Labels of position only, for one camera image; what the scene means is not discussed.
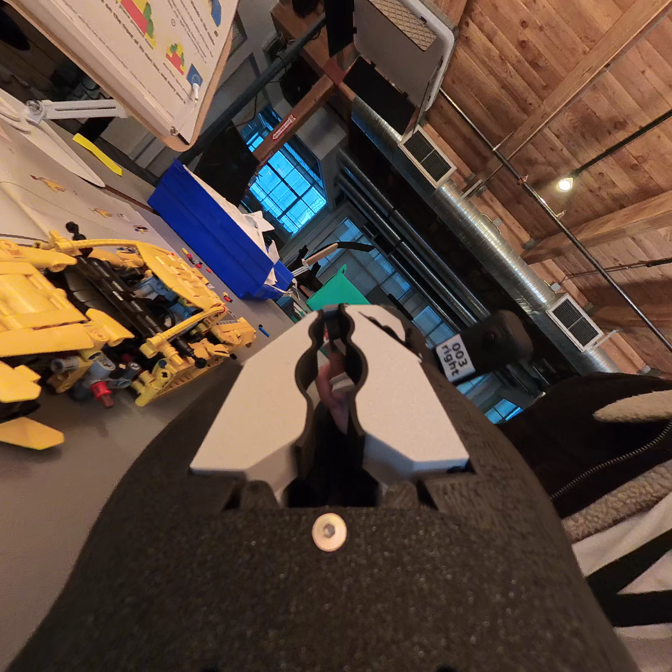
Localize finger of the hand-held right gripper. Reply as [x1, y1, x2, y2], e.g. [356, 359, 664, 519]
[361, 306, 423, 363]

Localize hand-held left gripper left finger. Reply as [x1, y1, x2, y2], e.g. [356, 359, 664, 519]
[189, 310, 337, 506]

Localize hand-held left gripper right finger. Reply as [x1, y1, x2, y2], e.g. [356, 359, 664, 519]
[338, 303, 470, 489]

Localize person's right hand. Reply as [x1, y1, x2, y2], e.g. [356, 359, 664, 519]
[315, 357, 354, 435]

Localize teal plastic bin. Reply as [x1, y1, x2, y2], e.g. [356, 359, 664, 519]
[306, 264, 368, 316]

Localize white vent grille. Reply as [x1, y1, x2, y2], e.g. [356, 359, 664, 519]
[546, 294, 603, 351]
[401, 128, 456, 187]

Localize brown fleece-lined jacket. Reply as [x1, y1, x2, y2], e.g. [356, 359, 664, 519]
[499, 373, 672, 541]

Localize scattered small brick pins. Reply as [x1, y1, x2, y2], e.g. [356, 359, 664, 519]
[181, 247, 234, 302]

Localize pile of white paper bags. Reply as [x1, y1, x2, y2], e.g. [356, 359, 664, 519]
[181, 168, 287, 295]

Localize blue plastic bin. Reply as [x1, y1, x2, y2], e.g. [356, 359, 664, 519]
[148, 159, 295, 301]

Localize yellow toy brick car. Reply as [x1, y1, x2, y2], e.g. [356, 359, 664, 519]
[0, 223, 258, 452]

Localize white striped shirt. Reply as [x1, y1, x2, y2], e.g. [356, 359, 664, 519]
[572, 488, 672, 672]

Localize white perforated box unit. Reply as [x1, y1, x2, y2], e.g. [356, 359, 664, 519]
[353, 0, 456, 108]

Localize yellow paper strip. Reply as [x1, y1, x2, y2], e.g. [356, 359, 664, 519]
[72, 133, 123, 176]

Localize open instruction booklet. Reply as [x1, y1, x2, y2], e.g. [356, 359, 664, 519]
[0, 126, 153, 247]

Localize instruction board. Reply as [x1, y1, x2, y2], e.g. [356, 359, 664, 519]
[16, 0, 239, 153]

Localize silver ventilation duct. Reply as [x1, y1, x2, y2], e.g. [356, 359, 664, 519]
[336, 94, 625, 373]

